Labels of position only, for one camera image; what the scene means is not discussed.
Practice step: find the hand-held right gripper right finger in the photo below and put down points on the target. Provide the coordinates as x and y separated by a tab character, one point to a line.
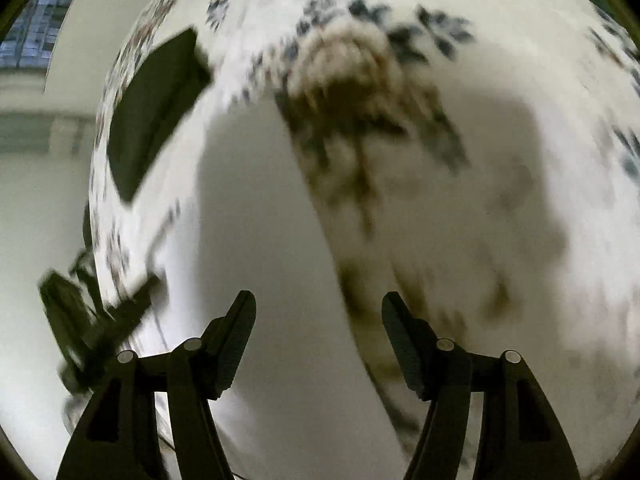
406	345

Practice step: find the window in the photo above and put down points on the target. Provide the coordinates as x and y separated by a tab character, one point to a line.
35	25

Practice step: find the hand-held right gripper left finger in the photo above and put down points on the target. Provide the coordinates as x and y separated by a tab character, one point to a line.
235	340

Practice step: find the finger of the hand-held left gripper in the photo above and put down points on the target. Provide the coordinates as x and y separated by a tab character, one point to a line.
135	305

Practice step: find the white floral printed bed sheet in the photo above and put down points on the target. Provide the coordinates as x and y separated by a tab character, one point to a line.
500	60

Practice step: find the dark cloth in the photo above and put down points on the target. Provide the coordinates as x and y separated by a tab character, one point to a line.
155	110

